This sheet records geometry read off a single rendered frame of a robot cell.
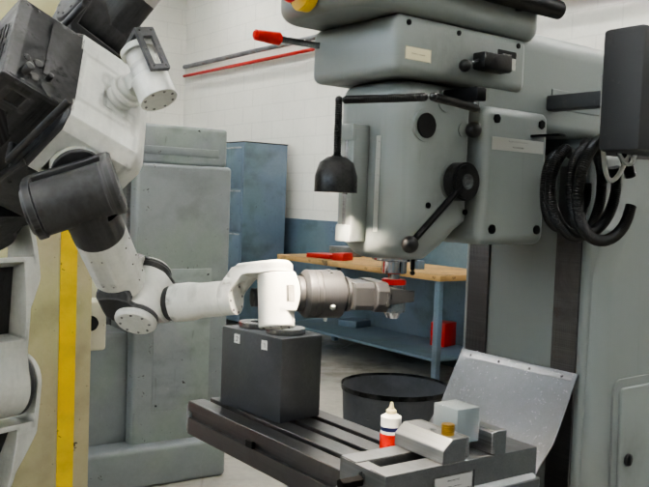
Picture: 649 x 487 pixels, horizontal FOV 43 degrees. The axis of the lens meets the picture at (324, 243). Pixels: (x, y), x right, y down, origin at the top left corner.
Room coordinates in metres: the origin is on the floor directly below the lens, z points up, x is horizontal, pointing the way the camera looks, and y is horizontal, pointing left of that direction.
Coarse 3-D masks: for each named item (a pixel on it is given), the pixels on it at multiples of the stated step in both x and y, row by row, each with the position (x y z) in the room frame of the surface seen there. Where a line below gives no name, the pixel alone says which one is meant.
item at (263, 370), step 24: (240, 336) 1.88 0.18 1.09; (264, 336) 1.81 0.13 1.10; (288, 336) 1.80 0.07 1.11; (312, 336) 1.83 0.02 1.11; (240, 360) 1.87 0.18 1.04; (264, 360) 1.81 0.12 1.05; (288, 360) 1.78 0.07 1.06; (312, 360) 1.83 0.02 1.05; (240, 384) 1.87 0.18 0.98; (264, 384) 1.81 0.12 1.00; (288, 384) 1.78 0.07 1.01; (312, 384) 1.83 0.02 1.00; (240, 408) 1.87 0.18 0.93; (264, 408) 1.81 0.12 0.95; (288, 408) 1.79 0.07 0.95; (312, 408) 1.84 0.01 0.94
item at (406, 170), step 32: (384, 128) 1.45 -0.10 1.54; (416, 128) 1.44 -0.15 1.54; (448, 128) 1.49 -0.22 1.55; (384, 160) 1.45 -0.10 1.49; (416, 160) 1.45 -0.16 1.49; (448, 160) 1.49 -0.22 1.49; (384, 192) 1.45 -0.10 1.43; (416, 192) 1.45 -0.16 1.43; (384, 224) 1.45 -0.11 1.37; (416, 224) 1.45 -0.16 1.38; (448, 224) 1.50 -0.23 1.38; (384, 256) 1.48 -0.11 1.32; (416, 256) 1.50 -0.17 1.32
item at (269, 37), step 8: (256, 32) 1.46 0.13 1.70; (264, 32) 1.47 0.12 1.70; (272, 32) 1.48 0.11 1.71; (256, 40) 1.47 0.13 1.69; (264, 40) 1.47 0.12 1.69; (272, 40) 1.48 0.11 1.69; (280, 40) 1.49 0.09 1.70; (288, 40) 1.51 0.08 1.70; (296, 40) 1.52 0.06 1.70; (304, 40) 1.53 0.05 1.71
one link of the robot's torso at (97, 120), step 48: (0, 48) 1.49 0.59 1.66; (48, 48) 1.40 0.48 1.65; (96, 48) 1.50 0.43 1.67; (0, 96) 1.32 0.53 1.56; (48, 96) 1.33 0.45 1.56; (96, 96) 1.43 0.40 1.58; (0, 144) 1.40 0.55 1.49; (48, 144) 1.36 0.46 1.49; (96, 144) 1.38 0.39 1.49; (0, 192) 1.47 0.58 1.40
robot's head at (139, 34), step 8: (136, 32) 1.41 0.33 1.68; (144, 32) 1.42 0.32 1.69; (152, 32) 1.43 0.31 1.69; (128, 40) 1.43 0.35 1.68; (136, 40) 1.42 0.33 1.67; (144, 40) 1.41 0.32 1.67; (152, 40) 1.43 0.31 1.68; (144, 48) 1.40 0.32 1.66; (160, 48) 1.42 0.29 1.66; (144, 56) 1.40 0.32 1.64; (160, 56) 1.41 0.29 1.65; (152, 64) 1.39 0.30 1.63; (160, 64) 1.40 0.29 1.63; (168, 64) 1.41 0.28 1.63
